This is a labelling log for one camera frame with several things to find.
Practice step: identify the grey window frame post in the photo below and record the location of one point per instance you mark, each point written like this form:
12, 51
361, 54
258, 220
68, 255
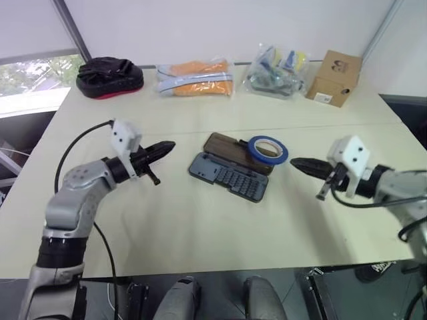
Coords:
75, 30
380, 28

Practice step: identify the clear bag with orange items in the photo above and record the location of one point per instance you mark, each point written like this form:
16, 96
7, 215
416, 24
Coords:
197, 85

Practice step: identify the black fabric bundle red edge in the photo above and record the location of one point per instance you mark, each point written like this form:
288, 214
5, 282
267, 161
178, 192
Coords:
106, 75

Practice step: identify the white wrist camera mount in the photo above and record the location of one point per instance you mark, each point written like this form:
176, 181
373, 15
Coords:
121, 136
357, 155

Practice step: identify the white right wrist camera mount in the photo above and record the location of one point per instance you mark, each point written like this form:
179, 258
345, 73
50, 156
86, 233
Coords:
357, 155

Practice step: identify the clear bag of mixed items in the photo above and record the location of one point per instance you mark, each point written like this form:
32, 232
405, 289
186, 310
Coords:
273, 73

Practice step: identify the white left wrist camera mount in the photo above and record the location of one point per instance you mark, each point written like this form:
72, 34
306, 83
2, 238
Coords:
121, 136

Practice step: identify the black shoe with white print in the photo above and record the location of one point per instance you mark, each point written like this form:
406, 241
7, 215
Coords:
375, 271

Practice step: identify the grey tool case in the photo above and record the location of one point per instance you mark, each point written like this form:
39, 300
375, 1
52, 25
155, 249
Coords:
233, 180

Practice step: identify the black metal table frame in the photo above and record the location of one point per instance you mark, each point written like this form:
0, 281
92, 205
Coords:
317, 293

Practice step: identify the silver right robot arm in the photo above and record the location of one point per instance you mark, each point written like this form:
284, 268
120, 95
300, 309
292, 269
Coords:
397, 186

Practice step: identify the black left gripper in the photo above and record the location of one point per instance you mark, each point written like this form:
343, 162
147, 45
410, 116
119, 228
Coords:
141, 160

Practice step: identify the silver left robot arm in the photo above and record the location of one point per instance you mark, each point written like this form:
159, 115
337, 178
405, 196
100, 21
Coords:
76, 186

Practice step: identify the brown cardboard box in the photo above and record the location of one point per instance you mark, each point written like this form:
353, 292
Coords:
333, 80

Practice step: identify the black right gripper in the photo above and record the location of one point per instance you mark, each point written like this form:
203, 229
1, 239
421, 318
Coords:
338, 178

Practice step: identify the blue tape roll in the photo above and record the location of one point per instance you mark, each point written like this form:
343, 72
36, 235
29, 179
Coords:
267, 160

